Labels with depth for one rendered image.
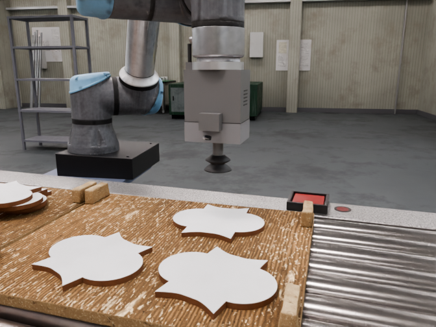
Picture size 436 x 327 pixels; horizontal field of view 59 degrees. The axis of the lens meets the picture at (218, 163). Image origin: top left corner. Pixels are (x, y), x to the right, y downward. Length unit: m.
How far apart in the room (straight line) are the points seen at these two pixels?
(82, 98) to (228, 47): 0.70
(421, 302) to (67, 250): 0.44
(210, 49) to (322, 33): 10.74
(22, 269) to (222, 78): 0.36
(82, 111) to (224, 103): 0.69
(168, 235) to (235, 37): 0.30
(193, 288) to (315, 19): 10.95
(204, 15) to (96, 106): 0.68
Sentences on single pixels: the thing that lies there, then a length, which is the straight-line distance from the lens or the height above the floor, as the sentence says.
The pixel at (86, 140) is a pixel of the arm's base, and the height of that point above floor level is 0.98.
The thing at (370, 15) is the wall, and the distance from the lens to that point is 11.45.
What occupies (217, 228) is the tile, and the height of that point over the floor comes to 0.94.
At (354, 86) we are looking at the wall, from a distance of 11.34.
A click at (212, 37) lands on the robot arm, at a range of 0.55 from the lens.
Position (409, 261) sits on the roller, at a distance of 0.62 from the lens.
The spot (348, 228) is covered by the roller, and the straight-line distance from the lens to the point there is 0.70.
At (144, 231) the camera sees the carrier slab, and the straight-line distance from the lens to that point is 0.61.
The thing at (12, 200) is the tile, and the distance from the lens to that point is 0.72.
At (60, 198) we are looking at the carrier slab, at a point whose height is 0.94.
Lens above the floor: 1.18
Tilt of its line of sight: 14 degrees down
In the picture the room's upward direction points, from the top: straight up
